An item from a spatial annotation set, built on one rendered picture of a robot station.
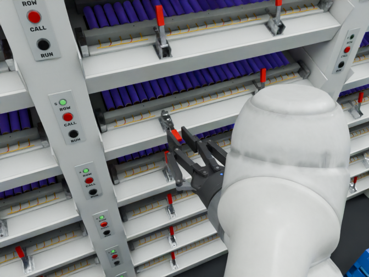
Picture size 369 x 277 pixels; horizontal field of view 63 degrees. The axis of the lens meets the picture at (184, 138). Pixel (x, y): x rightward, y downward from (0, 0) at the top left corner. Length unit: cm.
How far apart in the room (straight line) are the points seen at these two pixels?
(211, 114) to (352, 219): 123
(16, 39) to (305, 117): 43
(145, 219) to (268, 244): 79
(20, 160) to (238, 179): 54
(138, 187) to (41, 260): 36
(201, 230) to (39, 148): 70
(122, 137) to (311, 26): 51
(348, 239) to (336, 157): 149
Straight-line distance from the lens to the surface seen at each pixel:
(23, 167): 71
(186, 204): 102
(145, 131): 71
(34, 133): 71
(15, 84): 59
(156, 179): 85
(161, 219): 100
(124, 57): 60
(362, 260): 128
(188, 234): 118
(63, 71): 56
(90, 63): 60
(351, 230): 178
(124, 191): 83
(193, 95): 75
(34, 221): 85
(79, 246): 99
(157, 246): 116
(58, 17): 53
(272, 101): 26
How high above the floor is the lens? 136
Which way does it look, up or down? 43 degrees down
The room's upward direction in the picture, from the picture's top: straight up
